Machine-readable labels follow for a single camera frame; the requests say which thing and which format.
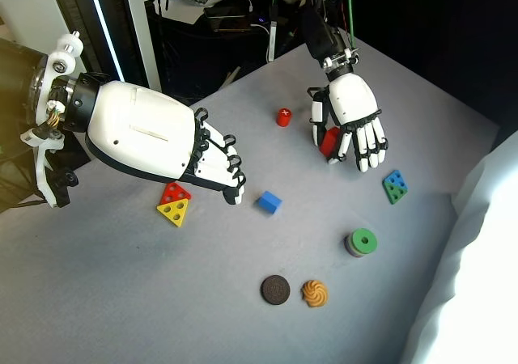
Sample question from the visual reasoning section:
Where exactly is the black box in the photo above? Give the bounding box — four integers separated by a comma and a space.
203, 0, 254, 32

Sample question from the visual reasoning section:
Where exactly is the white curtain sheet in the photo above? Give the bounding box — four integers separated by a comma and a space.
398, 131, 518, 364

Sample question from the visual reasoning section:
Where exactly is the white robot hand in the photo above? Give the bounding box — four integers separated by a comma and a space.
306, 74, 389, 174
83, 79, 248, 206

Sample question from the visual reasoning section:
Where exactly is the blue cube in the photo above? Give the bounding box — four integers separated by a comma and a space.
255, 190, 283, 215

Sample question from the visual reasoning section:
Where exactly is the blue triangle piece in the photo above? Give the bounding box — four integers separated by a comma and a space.
382, 169, 408, 190

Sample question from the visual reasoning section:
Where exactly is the red rectangular block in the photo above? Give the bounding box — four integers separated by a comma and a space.
318, 126, 342, 158

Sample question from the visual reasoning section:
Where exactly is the light wooden stick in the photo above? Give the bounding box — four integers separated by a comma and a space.
218, 66, 243, 92

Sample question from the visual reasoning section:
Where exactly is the tan swirl butter cookie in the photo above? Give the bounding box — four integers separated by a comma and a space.
300, 279, 329, 308

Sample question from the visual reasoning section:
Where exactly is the red triangle piece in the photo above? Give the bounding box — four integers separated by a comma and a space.
159, 180, 193, 206

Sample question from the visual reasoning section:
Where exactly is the grey tablecloth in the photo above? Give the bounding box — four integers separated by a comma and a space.
0, 42, 501, 364

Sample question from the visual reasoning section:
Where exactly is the green ring disc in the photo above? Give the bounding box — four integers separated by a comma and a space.
347, 227, 379, 256

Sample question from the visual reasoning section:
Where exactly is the white cable connector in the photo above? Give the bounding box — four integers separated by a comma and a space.
266, 20, 279, 63

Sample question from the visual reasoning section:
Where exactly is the dark chocolate sandwich cookie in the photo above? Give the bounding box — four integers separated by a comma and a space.
260, 274, 291, 306

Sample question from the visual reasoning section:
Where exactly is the yellow triangle block with holes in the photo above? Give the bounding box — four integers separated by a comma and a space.
155, 197, 190, 228

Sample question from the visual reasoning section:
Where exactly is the green triangle block with holes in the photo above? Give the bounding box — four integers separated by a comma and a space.
383, 181, 409, 205

